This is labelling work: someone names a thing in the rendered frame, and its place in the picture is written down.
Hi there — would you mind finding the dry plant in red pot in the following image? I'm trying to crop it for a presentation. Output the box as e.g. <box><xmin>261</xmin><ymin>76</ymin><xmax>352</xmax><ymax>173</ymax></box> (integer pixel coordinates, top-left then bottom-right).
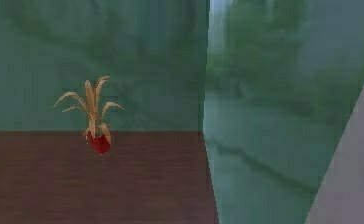
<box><xmin>52</xmin><ymin>75</ymin><xmax>126</xmax><ymax>157</ymax></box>

